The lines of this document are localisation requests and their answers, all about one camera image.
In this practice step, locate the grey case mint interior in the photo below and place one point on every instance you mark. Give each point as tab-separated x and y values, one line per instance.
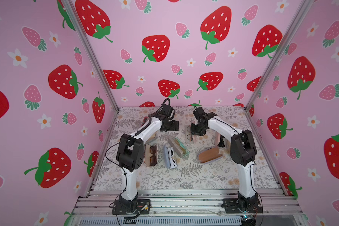
178	147

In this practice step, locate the light blue case white glasses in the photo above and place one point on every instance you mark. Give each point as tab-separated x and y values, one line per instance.
169	160

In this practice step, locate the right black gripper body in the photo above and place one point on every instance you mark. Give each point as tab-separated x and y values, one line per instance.
197	129

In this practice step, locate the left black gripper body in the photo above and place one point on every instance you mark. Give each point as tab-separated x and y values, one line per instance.
171	125

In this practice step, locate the electronics board with cables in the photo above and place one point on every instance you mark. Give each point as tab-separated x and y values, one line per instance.
248	220

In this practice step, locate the grey case with red glasses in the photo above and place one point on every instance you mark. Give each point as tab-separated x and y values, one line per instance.
145	120

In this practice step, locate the pink case black glasses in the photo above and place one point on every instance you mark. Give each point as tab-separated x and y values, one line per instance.
220	140

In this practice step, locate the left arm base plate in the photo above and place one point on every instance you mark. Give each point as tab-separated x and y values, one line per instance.
135	207

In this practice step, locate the pink case round glasses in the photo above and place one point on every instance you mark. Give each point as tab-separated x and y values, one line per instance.
190	138

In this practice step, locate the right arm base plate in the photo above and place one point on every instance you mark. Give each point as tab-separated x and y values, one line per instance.
242	206

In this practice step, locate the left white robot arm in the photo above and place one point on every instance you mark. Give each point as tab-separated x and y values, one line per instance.
131	151

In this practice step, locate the floral table mat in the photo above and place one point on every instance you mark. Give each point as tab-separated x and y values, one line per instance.
189	173

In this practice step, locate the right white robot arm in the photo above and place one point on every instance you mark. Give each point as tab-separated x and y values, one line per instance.
242	151

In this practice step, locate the aluminium rail frame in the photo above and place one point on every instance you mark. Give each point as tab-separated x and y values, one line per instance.
187	208

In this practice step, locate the grey case tan interior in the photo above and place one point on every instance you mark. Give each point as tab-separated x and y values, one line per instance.
209	155

